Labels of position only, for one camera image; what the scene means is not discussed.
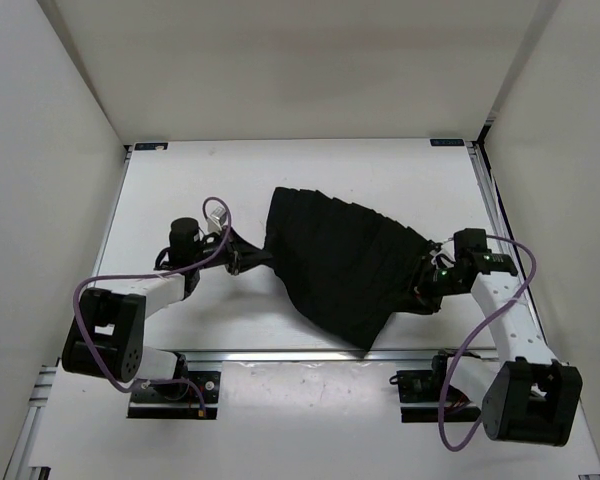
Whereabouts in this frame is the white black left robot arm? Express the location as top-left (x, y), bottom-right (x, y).
top-left (61, 217), bottom-right (273, 400)

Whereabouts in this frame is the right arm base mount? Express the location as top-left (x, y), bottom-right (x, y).
top-left (390, 352), bottom-right (496, 424)

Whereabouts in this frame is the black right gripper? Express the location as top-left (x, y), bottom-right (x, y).
top-left (384, 255), bottom-right (468, 316)

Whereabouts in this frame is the blue corner label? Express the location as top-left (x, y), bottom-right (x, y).
top-left (430, 138), bottom-right (465, 147)
top-left (134, 142), bottom-right (169, 151)

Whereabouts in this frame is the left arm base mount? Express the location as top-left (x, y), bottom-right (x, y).
top-left (127, 356), bottom-right (222, 420)

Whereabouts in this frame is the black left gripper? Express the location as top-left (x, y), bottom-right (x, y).
top-left (191, 226), bottom-right (272, 276)

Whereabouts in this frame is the blue left corner label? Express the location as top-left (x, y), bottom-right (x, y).
top-left (134, 142), bottom-right (169, 151)

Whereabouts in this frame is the black pleated skirt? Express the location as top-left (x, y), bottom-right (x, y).
top-left (264, 187), bottom-right (441, 351)

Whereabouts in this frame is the right side aluminium rail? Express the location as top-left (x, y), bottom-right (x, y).
top-left (468, 142), bottom-right (556, 365)

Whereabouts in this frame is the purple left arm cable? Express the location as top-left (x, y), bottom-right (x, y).
top-left (74, 197), bottom-right (231, 416)

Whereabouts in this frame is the blue right corner label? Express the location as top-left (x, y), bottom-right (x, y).
top-left (430, 138), bottom-right (465, 147)

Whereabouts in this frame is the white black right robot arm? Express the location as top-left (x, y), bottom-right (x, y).
top-left (411, 228), bottom-right (583, 452)

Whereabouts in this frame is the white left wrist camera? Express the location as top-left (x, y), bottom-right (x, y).
top-left (206, 206), bottom-right (227, 233)

